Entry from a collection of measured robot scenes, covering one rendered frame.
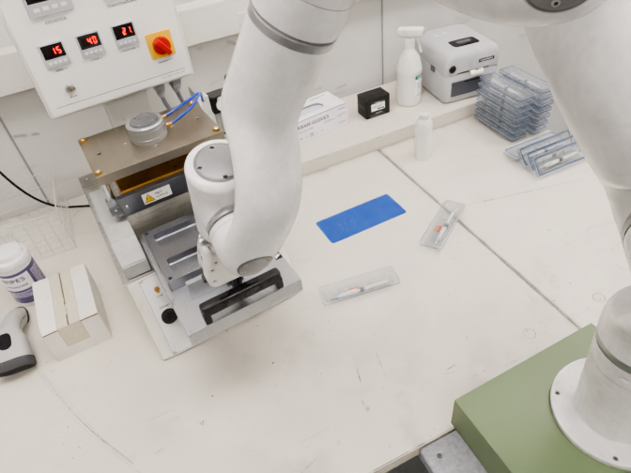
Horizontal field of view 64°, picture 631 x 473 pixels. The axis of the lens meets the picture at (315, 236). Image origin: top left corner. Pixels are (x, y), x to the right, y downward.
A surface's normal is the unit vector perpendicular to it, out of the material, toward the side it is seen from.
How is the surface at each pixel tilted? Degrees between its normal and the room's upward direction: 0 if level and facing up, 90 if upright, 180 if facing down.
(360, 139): 0
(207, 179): 28
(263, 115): 98
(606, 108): 92
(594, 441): 4
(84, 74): 90
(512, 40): 90
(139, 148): 0
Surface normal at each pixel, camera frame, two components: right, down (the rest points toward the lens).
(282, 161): 0.62, 0.11
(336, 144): -0.10, -0.73
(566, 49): -0.87, 0.07
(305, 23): 0.08, 0.78
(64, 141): 0.43, 0.58
